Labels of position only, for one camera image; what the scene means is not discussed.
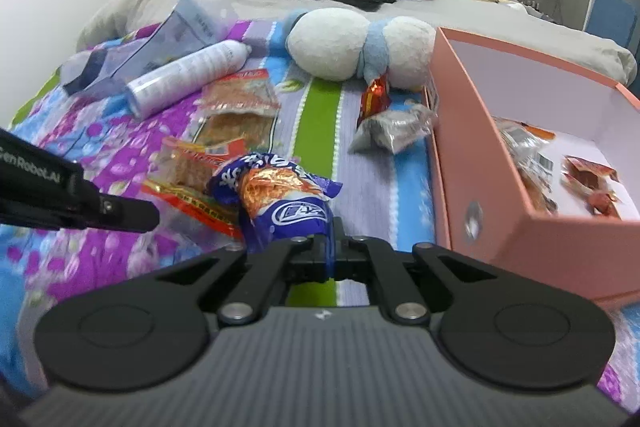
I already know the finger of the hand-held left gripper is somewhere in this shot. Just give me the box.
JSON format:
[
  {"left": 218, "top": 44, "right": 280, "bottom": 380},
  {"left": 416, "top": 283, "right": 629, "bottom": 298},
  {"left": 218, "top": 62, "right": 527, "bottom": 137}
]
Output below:
[{"left": 80, "top": 179, "right": 161, "bottom": 234}]

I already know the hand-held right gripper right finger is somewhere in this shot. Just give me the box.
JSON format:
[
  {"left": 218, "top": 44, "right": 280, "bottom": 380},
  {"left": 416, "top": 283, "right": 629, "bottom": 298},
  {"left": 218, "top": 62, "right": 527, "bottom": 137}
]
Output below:
[{"left": 334, "top": 217, "right": 501, "bottom": 327}]

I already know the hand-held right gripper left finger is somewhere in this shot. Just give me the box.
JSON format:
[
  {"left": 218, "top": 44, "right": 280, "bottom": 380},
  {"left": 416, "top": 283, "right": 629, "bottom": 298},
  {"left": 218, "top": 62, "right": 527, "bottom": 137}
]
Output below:
[{"left": 152, "top": 227, "right": 335, "bottom": 328}]

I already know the blue and orange snack packet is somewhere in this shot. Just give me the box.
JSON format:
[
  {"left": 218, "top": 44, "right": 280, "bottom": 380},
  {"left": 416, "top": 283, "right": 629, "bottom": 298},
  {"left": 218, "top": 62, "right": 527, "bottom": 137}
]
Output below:
[{"left": 207, "top": 152, "right": 343, "bottom": 280}]

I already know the clear red bordered snack packet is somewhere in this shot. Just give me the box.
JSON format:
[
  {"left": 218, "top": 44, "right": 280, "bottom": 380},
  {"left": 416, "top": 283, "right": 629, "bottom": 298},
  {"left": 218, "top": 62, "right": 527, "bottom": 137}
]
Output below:
[{"left": 142, "top": 137, "right": 248, "bottom": 240}]

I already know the clear red label snack packet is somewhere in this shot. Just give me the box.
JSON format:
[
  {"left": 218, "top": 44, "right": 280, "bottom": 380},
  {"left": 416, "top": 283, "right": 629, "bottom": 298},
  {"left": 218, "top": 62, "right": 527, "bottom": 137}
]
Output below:
[
  {"left": 200, "top": 69, "right": 282, "bottom": 114},
  {"left": 197, "top": 112, "right": 276, "bottom": 152}
]

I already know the silver snack packet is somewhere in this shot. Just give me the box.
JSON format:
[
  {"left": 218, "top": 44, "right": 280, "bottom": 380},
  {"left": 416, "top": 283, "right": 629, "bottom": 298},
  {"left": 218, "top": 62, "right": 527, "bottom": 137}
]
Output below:
[{"left": 347, "top": 103, "right": 438, "bottom": 156}]

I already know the pink cardboard box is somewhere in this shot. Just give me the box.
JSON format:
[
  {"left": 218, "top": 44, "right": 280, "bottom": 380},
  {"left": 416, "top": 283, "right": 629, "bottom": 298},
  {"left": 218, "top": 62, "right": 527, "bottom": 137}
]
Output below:
[{"left": 422, "top": 26, "right": 640, "bottom": 308}]

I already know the red foil snack packet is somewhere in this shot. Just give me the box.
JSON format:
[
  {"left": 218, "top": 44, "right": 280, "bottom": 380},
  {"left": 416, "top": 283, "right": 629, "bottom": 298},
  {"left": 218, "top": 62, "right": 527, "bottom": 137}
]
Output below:
[{"left": 356, "top": 74, "right": 391, "bottom": 130}]

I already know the white label snack packet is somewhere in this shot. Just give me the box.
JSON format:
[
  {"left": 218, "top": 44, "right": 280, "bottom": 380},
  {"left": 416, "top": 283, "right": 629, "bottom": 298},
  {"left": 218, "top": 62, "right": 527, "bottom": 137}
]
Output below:
[{"left": 492, "top": 117, "right": 558, "bottom": 212}]

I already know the floral bedsheet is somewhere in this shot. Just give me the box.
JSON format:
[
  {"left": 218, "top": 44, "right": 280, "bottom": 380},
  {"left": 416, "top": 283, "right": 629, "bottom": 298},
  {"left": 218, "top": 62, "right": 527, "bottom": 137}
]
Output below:
[{"left": 0, "top": 19, "right": 640, "bottom": 408}]

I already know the white spray bottle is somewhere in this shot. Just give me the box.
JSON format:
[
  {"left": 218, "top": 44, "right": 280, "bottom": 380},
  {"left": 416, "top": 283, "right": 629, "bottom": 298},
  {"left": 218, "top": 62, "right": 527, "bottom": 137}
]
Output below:
[{"left": 125, "top": 40, "right": 251, "bottom": 118}]

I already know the clear plastic bag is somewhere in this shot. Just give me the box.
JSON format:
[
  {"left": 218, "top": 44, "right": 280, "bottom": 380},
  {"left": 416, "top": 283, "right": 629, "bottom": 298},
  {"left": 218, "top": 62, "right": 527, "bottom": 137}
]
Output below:
[{"left": 60, "top": 0, "right": 236, "bottom": 95}]

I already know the white and blue plush toy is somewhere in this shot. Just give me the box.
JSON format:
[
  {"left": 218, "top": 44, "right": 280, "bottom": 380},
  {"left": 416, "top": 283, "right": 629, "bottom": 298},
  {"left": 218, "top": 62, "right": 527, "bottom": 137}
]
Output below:
[{"left": 282, "top": 8, "right": 437, "bottom": 90}]

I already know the grey duvet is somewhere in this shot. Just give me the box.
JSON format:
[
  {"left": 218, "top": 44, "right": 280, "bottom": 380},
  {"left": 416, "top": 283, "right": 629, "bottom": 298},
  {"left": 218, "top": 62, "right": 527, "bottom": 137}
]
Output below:
[{"left": 75, "top": 0, "right": 638, "bottom": 85}]

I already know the blue board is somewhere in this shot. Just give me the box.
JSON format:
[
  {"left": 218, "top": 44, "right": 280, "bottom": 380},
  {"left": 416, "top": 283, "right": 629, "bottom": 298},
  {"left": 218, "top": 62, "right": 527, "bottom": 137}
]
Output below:
[{"left": 582, "top": 0, "right": 638, "bottom": 82}]

